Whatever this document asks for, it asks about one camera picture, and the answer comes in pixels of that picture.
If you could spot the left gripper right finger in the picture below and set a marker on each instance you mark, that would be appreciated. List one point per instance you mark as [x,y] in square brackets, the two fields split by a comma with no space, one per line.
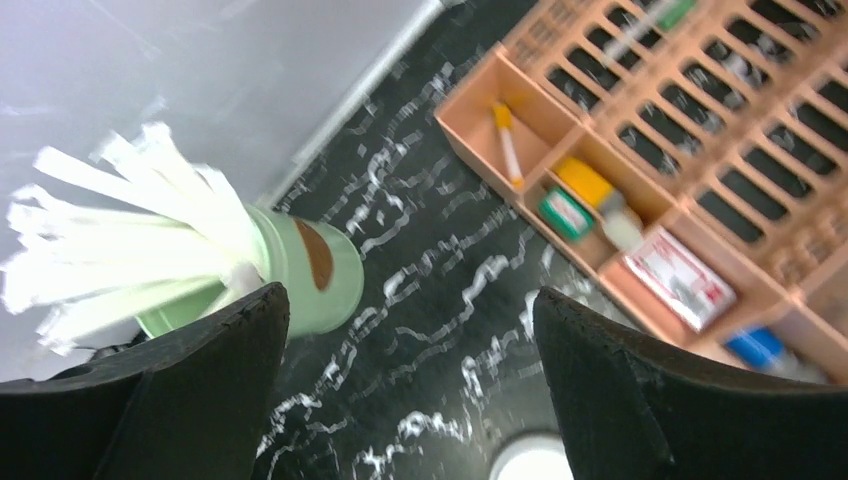
[629,406]

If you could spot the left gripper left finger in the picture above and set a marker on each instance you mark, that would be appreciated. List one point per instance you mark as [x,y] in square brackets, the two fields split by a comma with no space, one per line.
[190,404]

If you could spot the stack of white cup lids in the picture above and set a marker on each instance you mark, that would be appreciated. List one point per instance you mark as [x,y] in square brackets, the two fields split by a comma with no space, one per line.
[532,456]

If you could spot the blue packet in rack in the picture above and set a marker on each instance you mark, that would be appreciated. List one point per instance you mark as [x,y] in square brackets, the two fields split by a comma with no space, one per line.
[763,351]

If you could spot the red sugar packet box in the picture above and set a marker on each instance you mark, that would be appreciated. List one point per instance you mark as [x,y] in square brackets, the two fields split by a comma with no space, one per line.
[695,293]

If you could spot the green cup of straws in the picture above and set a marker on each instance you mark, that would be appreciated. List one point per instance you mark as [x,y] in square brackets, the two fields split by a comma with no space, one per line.
[182,245]

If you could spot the green yellow packets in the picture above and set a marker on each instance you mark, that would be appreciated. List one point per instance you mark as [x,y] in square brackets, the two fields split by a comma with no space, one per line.
[582,199]

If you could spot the orange plastic file rack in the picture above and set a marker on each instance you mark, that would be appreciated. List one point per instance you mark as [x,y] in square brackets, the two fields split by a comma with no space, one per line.
[727,127]

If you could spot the yellow white sachet stick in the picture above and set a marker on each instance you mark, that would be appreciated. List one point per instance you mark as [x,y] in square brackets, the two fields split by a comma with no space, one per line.
[503,121]

